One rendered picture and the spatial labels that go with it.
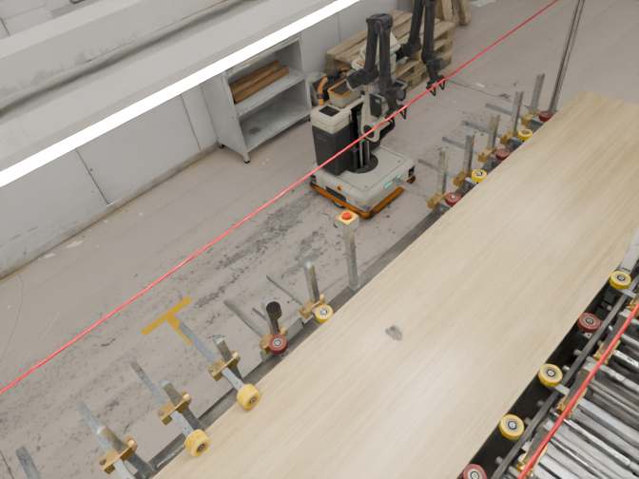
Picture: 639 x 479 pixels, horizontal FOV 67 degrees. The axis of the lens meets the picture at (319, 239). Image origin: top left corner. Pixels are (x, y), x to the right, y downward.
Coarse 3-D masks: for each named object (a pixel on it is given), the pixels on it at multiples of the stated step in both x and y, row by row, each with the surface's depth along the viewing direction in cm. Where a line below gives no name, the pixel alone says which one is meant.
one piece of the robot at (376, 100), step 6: (396, 72) 325; (396, 78) 328; (396, 84) 326; (402, 84) 325; (378, 90) 321; (372, 96) 320; (378, 96) 317; (372, 102) 323; (378, 102) 318; (384, 102) 318; (372, 108) 327; (378, 108) 322; (372, 114) 330; (378, 114) 325
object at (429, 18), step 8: (424, 0) 283; (432, 0) 286; (432, 8) 287; (424, 16) 293; (432, 16) 291; (424, 24) 296; (432, 24) 294; (424, 32) 300; (432, 32) 298; (424, 40) 303; (432, 40) 302; (424, 48) 306; (432, 48) 307; (432, 56) 311
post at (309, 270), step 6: (306, 264) 211; (312, 264) 212; (306, 270) 213; (312, 270) 214; (306, 276) 217; (312, 276) 216; (306, 282) 221; (312, 282) 218; (312, 288) 221; (318, 288) 224; (312, 294) 224; (318, 294) 227; (312, 300) 230; (318, 300) 230
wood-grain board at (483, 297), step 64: (576, 128) 293; (512, 192) 261; (576, 192) 255; (448, 256) 235; (512, 256) 231; (576, 256) 226; (384, 320) 214; (448, 320) 210; (512, 320) 207; (576, 320) 204; (256, 384) 200; (320, 384) 196; (384, 384) 193; (448, 384) 190; (512, 384) 187; (256, 448) 182; (320, 448) 179; (384, 448) 176; (448, 448) 174
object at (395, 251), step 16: (464, 192) 293; (416, 224) 280; (432, 224) 279; (400, 240) 273; (384, 256) 266; (368, 272) 260; (336, 304) 248; (304, 336) 236; (288, 352) 232; (256, 368) 228; (272, 368) 227; (224, 400) 218; (208, 416) 214; (176, 448) 206
